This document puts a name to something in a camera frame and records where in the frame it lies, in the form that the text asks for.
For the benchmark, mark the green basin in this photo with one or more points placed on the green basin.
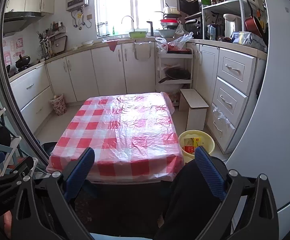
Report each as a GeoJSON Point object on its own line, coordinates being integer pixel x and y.
{"type": "Point", "coordinates": [138, 34]}

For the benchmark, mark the range hood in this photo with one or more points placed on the range hood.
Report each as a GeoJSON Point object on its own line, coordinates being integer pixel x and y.
{"type": "Point", "coordinates": [17, 21]}

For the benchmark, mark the red frying pan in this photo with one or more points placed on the red frying pan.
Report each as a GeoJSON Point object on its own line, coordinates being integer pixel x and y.
{"type": "Point", "coordinates": [252, 24]}

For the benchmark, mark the floral waste basket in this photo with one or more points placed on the floral waste basket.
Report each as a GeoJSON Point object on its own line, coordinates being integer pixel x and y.
{"type": "Point", "coordinates": [58, 104]}

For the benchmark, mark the black pot on stove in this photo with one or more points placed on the black pot on stove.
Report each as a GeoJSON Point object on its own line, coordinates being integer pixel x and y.
{"type": "Point", "coordinates": [22, 62]}

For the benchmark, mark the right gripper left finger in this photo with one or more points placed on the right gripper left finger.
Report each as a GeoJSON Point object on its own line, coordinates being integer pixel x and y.
{"type": "Point", "coordinates": [76, 172]}

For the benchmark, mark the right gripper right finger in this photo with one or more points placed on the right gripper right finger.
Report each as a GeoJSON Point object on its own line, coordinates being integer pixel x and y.
{"type": "Point", "coordinates": [212, 176]}

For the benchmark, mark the white kitchen cabinets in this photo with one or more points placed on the white kitchen cabinets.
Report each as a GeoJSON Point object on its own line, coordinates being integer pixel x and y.
{"type": "Point", "coordinates": [128, 69]}

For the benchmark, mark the white shelf rack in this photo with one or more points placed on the white shelf rack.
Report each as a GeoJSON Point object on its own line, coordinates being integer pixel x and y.
{"type": "Point", "coordinates": [184, 60]}

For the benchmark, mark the plastic bag on rack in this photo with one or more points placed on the plastic bag on rack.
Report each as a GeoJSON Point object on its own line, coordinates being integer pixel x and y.
{"type": "Point", "coordinates": [175, 45]}

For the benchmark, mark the person's right hand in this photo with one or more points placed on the person's right hand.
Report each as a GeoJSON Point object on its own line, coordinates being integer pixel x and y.
{"type": "Point", "coordinates": [7, 218]}

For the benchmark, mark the small white stool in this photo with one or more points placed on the small white stool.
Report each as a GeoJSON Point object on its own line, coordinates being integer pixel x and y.
{"type": "Point", "coordinates": [196, 108]}

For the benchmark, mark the white refrigerator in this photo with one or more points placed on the white refrigerator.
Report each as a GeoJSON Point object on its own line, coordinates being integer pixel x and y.
{"type": "Point", "coordinates": [265, 144]}

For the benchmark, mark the black microwave oven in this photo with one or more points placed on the black microwave oven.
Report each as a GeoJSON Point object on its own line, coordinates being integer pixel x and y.
{"type": "Point", "coordinates": [189, 7]}

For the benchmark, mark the stacked bowls on counter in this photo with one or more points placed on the stacked bowls on counter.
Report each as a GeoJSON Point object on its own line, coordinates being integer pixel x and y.
{"type": "Point", "coordinates": [170, 21]}

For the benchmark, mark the white drawer cabinet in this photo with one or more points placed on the white drawer cabinet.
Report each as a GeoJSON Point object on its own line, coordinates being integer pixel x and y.
{"type": "Point", "coordinates": [230, 82]}

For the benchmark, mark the red white checkered tablecloth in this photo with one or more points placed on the red white checkered tablecloth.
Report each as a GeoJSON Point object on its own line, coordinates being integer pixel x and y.
{"type": "Point", "coordinates": [133, 137]}

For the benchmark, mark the yellow red snack wrapper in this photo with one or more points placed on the yellow red snack wrapper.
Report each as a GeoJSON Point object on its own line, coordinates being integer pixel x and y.
{"type": "Point", "coordinates": [190, 144]}

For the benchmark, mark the yellow trash bucket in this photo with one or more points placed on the yellow trash bucket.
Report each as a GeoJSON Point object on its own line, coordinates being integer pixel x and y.
{"type": "Point", "coordinates": [206, 142]}

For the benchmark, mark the black wok on rack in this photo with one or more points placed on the black wok on rack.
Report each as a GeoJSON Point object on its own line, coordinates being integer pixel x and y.
{"type": "Point", "coordinates": [176, 73]}

